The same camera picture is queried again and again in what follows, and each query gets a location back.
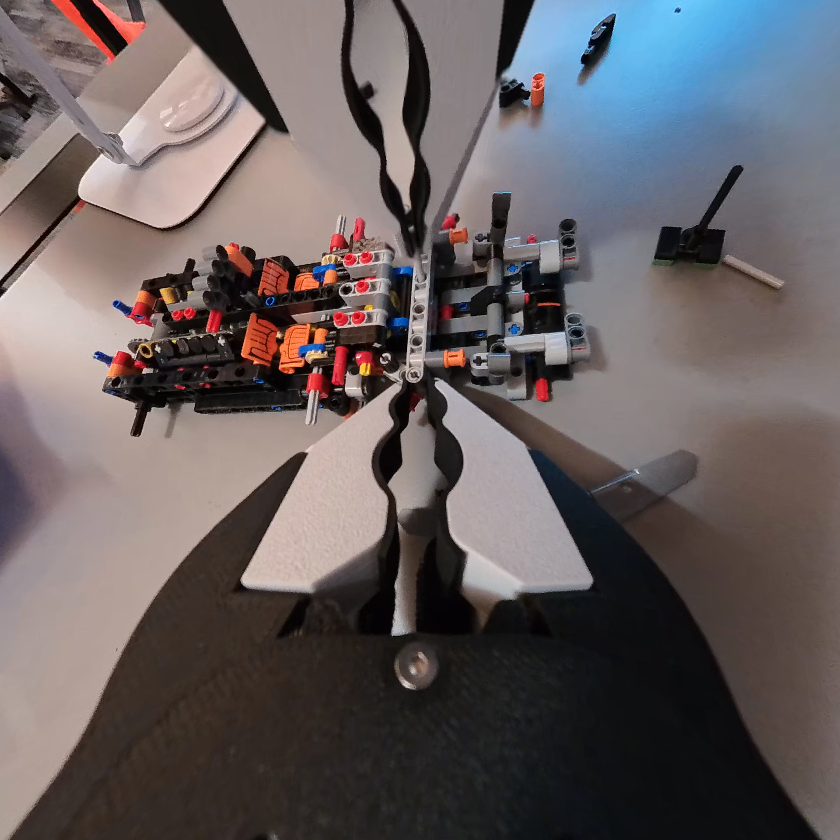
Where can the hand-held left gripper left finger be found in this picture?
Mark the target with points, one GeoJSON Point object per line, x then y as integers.
{"type": "Point", "coordinates": [321, 525]}

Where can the lego car chassis model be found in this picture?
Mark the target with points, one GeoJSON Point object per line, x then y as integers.
{"type": "Point", "coordinates": [295, 295]}

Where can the black lever on plate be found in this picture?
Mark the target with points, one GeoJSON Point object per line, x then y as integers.
{"type": "Point", "coordinates": [689, 246]}

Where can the orange-red object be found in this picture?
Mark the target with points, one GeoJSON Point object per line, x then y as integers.
{"type": "Point", "coordinates": [124, 29]}

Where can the black lego connector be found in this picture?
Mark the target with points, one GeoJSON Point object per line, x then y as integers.
{"type": "Point", "coordinates": [513, 93]}

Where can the grey curved lego panel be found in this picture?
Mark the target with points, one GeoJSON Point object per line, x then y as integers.
{"type": "Point", "coordinates": [656, 476]}

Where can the white stand base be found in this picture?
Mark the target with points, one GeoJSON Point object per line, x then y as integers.
{"type": "Point", "coordinates": [164, 177]}

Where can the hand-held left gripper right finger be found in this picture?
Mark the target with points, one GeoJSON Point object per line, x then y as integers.
{"type": "Point", "coordinates": [518, 525]}

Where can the pale grey lego axle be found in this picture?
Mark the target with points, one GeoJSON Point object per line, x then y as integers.
{"type": "Point", "coordinates": [753, 272]}

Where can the orange lego connector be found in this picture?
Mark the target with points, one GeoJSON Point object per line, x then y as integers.
{"type": "Point", "coordinates": [538, 90]}

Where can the long black lego piece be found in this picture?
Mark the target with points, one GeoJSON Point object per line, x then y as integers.
{"type": "Point", "coordinates": [598, 38]}

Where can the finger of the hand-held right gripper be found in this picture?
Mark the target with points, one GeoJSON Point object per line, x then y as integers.
{"type": "Point", "coordinates": [295, 65]}
{"type": "Point", "coordinates": [459, 65]}

